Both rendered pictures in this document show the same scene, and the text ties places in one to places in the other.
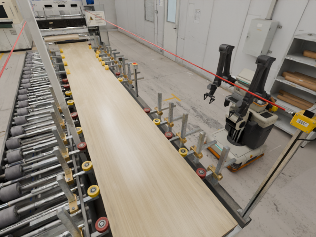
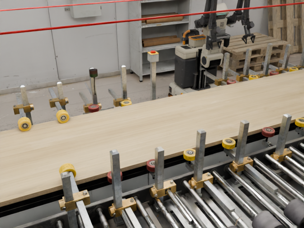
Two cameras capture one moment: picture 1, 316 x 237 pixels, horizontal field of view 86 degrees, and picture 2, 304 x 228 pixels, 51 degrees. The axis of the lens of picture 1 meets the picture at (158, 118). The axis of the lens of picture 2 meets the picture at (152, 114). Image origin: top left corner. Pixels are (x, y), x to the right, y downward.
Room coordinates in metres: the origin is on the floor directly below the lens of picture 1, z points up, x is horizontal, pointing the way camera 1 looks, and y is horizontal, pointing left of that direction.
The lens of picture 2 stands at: (2.22, 2.83, 2.00)
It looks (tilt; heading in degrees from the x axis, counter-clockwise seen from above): 28 degrees down; 274
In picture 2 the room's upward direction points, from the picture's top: straight up
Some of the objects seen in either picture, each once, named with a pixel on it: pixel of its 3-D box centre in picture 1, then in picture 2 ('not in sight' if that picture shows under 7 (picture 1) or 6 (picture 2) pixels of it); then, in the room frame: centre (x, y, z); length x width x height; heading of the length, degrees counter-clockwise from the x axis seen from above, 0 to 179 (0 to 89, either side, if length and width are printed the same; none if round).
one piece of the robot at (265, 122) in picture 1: (247, 121); (197, 62); (1.89, -1.26, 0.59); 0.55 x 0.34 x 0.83; 29
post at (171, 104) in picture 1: (170, 120); (245, 73); (1.52, -0.14, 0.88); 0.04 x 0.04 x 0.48; 29
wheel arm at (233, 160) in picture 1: (217, 169); (295, 67); (0.92, -0.52, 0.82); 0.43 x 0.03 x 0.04; 119
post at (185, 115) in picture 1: (183, 132); (266, 67); (1.30, -0.26, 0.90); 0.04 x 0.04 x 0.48; 29
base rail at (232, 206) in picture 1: (127, 86); not in sight; (2.77, 0.56, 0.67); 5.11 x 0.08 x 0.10; 29
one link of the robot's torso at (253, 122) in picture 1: (240, 124); (213, 61); (1.72, -1.07, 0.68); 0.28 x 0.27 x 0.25; 29
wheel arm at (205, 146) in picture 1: (199, 149); (277, 69); (1.13, -0.40, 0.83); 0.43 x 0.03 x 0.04; 119
